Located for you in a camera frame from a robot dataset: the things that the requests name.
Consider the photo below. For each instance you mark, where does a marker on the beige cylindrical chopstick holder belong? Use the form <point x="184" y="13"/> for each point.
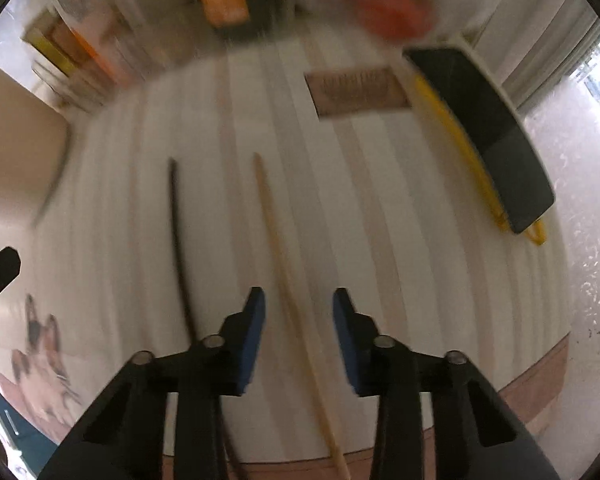
<point x="10" y="150"/>

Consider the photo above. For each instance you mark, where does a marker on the black phone yellow case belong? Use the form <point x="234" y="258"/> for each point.
<point x="480" y="125"/>

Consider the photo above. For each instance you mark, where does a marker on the blue cabinet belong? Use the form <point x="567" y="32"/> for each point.
<point x="10" y="435"/>

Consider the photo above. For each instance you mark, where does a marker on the clear plastic organizer tray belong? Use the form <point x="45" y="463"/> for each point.
<point x="155" y="55"/>

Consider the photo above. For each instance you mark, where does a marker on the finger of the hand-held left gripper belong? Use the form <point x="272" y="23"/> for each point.
<point x="0" y="272"/>

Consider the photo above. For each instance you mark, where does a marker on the yellow seasoning box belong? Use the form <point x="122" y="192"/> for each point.
<point x="50" y="47"/>

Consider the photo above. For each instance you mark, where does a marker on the frosted glass sliding door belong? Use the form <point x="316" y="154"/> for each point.
<point x="580" y="135"/>

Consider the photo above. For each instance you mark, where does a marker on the light bamboo chopstick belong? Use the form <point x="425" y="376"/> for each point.
<point x="280" y="260"/>

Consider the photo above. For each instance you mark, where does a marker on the clear bag red contents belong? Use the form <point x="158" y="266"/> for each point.
<point x="390" y="10"/>

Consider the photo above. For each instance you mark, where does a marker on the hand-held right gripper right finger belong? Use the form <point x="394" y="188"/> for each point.
<point x="347" y="340"/>

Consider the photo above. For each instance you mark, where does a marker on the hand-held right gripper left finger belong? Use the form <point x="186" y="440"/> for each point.
<point x="252" y="340"/>

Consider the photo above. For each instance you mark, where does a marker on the striped cat print tablecloth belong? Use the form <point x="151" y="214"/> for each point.
<point x="380" y="260"/>

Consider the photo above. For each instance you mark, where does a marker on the dark wooden chopstick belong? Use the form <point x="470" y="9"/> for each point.
<point x="177" y="240"/>

